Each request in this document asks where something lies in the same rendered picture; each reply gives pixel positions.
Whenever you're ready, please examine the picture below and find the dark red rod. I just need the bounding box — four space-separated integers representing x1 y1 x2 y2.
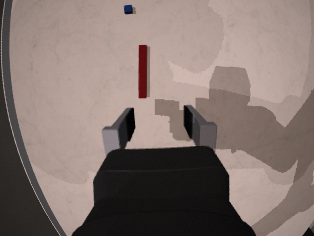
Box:
139 45 147 98

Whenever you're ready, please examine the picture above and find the small blue cube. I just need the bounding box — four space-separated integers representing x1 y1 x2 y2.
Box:
124 5 133 14

